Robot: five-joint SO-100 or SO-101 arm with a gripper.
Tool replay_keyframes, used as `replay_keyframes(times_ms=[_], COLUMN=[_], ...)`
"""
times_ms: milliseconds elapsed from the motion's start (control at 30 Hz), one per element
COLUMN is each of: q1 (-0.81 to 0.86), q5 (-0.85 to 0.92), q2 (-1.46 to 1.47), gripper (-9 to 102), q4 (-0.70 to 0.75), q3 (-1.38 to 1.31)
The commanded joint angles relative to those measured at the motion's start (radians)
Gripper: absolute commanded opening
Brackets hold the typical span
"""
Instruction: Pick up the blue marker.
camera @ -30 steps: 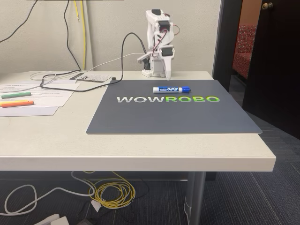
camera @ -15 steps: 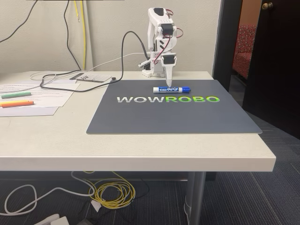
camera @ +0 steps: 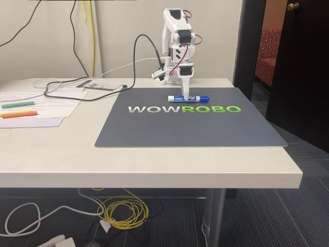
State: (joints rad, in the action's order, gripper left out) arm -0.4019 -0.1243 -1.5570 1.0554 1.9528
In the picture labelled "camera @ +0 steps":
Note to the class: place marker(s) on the blue whiteboard marker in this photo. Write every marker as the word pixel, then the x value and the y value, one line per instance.
pixel 198 98

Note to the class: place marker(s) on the green marker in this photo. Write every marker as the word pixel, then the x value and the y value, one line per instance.
pixel 18 104

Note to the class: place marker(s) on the orange marker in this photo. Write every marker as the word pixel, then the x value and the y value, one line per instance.
pixel 19 114

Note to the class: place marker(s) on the yellow marker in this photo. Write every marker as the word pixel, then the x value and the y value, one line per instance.
pixel 13 112

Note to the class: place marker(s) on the grey WOWROBO mat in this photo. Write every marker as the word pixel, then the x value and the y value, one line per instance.
pixel 190 128

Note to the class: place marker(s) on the red patterned chair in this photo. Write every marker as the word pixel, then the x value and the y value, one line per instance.
pixel 267 56

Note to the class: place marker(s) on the dark door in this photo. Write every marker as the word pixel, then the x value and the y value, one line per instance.
pixel 303 77

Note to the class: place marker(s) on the white printed paper sheet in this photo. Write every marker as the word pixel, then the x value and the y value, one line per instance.
pixel 59 105
pixel 38 122
pixel 64 94

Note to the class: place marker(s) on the brass door knob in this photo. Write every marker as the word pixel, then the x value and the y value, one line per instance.
pixel 293 6

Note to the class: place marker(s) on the grey metal table leg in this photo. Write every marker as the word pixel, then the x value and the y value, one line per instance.
pixel 214 213

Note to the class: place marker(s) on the white power strip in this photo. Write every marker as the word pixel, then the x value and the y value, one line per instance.
pixel 60 242

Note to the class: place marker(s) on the dark door frame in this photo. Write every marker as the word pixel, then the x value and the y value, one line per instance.
pixel 246 38

